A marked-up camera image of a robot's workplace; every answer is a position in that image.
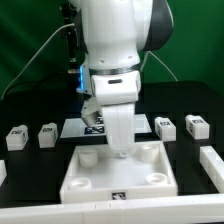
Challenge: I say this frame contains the white fiducial marker sheet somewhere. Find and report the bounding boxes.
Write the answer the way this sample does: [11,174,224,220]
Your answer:
[61,114,152,139]

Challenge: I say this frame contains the white left obstacle bar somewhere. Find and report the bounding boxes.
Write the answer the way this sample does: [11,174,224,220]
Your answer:
[0,160,7,187]

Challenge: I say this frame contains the white obstacle bar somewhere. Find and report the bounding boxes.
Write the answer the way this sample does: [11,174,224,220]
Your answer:
[0,160,7,187]
[0,194,224,224]
[199,146,224,194]

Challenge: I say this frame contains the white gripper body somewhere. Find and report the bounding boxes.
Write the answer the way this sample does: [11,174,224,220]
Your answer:
[92,71,140,152]

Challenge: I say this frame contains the white front obstacle bar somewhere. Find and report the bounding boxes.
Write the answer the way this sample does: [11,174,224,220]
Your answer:
[0,194,224,224]

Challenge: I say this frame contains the white right obstacle bar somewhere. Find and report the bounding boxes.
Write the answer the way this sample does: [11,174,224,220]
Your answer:
[199,146,224,194]

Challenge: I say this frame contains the white square tabletop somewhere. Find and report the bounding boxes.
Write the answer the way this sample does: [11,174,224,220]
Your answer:
[60,141,178,204]

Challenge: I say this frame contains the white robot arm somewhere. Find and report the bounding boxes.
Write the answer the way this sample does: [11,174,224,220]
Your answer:
[68,0,174,156]

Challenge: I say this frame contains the white cable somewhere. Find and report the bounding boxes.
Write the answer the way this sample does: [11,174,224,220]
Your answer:
[139,49,179,83]
[0,22,77,101]

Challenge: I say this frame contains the white cable right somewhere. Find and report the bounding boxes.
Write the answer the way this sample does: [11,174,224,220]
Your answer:
[139,49,179,83]

